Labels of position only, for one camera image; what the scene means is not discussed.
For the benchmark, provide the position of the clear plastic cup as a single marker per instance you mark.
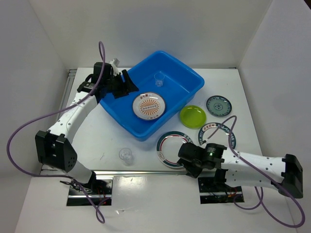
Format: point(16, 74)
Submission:
point(159, 79)
point(126, 156)

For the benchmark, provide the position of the aluminium rail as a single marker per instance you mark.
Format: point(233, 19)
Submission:
point(120, 173)
point(60, 106)

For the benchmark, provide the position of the white plate dark teal rim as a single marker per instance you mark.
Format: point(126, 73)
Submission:
point(214, 132)

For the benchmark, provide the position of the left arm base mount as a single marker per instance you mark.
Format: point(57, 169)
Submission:
point(102, 195)

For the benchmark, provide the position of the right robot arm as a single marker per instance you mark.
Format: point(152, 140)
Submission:
point(233, 168)

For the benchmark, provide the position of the white plate green red rim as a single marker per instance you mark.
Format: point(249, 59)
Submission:
point(168, 147)

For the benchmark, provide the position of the blue plastic bin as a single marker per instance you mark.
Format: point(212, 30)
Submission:
point(165, 86)

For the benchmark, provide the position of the aluminium front rail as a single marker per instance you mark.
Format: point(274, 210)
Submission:
point(120, 173)

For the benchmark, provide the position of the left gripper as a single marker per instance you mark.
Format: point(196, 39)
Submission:
point(125, 89)

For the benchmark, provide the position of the lime green plate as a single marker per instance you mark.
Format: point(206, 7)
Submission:
point(193, 116)

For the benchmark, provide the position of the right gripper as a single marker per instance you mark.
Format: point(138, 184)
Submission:
point(193, 172)

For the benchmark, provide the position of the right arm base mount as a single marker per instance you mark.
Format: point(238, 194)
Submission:
point(214, 193)

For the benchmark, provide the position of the clear plastic cup on table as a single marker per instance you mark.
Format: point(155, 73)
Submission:
point(126, 156)

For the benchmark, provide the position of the blue floral pattern plate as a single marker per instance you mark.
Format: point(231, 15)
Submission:
point(219, 106)

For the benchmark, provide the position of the aluminium left rail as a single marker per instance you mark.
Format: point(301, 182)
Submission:
point(60, 106)

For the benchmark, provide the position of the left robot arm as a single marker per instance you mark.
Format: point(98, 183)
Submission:
point(85, 100)

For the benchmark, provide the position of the orange sunburst plate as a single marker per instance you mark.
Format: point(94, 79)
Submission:
point(149, 106)

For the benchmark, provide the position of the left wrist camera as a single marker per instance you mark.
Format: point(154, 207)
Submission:
point(114, 62)

